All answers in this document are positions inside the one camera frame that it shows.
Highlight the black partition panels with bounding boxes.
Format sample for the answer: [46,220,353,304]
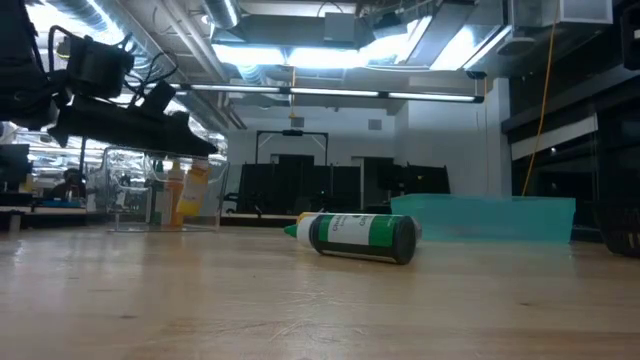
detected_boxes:
[235,153,451,212]

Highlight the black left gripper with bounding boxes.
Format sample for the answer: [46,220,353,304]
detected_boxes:
[0,69,220,159]

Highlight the clear plastic bin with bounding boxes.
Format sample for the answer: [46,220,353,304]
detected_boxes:
[82,145,231,234]

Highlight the yellow hanging cable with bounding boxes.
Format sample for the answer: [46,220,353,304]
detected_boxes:
[521,0,559,193]

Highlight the yellow ink bottle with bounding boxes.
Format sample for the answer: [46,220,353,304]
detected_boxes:
[175,157,211,219]

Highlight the silver ventilation duct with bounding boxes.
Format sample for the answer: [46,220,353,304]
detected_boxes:
[202,0,242,30]

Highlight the black mesh basket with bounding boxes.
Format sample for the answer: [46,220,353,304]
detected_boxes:
[597,202,640,258]

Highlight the person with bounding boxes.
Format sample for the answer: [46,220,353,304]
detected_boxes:
[49,167,89,201]

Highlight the long overhead light bar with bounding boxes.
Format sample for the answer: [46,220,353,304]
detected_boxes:
[169,79,485,105]

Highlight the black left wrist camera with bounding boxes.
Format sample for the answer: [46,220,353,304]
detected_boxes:
[67,34,135,99]

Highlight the grey ceiling box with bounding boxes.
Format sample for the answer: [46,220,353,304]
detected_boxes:
[323,12,359,44]

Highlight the black background rig frame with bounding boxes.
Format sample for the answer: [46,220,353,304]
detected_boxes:
[254,129,330,166]

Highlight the teal plastic bin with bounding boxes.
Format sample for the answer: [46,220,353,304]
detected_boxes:
[390,193,577,245]

